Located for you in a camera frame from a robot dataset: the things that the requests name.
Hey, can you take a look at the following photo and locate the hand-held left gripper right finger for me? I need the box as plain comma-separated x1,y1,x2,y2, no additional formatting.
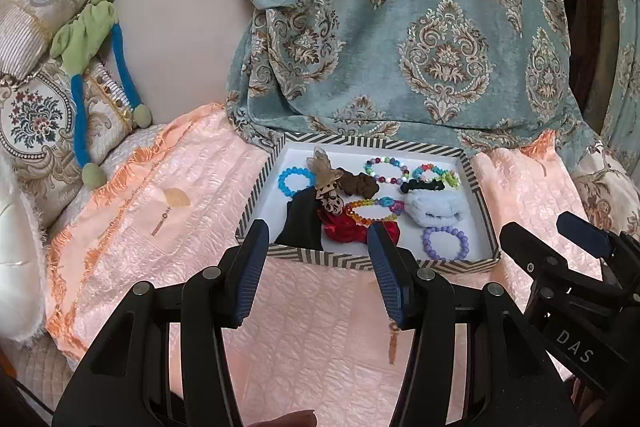
367,222,581,427

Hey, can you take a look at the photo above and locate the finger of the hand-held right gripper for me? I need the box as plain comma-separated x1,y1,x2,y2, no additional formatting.
499,221,557,287
556,211,622,259

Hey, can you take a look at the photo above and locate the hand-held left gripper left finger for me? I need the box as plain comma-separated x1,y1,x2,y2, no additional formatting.
52,219,271,427

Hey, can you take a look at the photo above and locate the red scrunchie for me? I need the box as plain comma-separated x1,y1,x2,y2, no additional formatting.
319,209,402,254

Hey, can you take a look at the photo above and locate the orange rainbow bead bracelet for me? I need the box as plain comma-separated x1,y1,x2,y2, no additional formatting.
344,196,405,226

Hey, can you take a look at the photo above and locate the light blue fluffy scrunchie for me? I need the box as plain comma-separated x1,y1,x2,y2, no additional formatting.
404,188,465,229

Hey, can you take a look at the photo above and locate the leopard print bow clip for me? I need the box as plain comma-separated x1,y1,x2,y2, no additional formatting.
314,179,347,217

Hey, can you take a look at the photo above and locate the dark brown scrunchie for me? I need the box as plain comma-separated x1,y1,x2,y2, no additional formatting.
336,167,382,202

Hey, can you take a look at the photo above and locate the blue bead bracelet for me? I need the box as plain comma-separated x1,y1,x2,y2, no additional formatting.
277,165,317,198

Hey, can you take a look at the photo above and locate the white multicolour bead bracelet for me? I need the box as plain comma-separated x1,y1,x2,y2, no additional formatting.
363,156,410,186

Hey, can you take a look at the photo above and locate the striped jewelry box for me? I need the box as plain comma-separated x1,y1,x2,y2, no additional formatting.
235,132,502,276

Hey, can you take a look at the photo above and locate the person's left hand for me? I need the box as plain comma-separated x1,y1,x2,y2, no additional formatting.
270,409,318,427

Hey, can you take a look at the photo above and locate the black cloth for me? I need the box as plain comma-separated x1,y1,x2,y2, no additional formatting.
274,189,327,253

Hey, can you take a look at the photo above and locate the black scrunchie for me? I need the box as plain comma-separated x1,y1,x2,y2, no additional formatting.
399,178,445,194

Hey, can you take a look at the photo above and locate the pink quilted blanket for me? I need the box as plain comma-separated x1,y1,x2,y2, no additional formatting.
45,102,607,427

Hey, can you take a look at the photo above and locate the beige bow hair clip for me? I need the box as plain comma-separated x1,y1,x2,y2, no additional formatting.
305,146,347,190

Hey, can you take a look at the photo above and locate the narrow teal damask curtain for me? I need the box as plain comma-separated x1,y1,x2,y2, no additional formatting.
597,0,640,148

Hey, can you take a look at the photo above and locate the white fur cushion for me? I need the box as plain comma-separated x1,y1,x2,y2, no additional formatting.
0,152,47,350

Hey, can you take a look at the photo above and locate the embroidered floral cushion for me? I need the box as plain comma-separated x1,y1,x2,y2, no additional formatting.
0,57,138,235

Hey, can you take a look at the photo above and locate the green and blue plush toy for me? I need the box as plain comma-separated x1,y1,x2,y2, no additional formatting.
49,0,154,188

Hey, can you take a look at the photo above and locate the beige bolster pillow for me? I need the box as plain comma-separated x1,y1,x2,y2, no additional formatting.
0,0,122,78

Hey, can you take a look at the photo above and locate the purple bead bracelet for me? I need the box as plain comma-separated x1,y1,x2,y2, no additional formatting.
421,225,472,262

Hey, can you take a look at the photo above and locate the green multicolour bead bracelet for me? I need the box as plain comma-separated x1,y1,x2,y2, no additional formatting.
413,163,461,188

